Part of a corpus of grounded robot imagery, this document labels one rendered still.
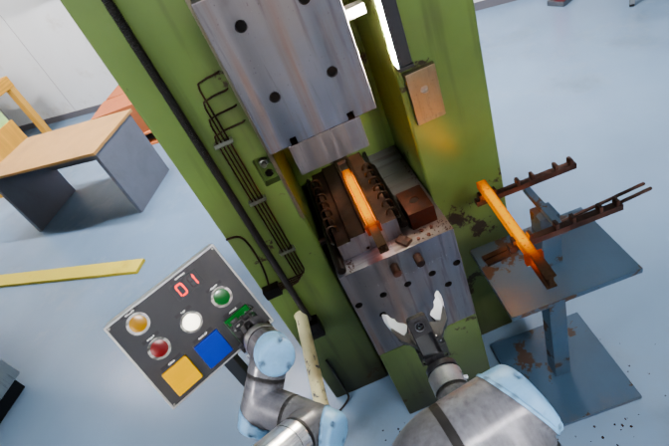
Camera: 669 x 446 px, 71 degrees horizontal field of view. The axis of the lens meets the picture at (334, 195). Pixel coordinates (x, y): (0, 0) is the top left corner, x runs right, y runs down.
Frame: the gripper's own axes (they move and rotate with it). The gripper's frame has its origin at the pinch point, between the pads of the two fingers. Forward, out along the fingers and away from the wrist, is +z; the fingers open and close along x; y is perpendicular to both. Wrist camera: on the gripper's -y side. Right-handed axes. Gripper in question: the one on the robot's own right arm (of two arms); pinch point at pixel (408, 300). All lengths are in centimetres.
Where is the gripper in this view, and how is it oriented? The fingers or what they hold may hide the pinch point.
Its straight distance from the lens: 122.9
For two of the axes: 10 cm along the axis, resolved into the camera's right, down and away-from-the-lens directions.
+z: -2.3, -5.5, 8.0
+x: 9.1, -4.1, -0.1
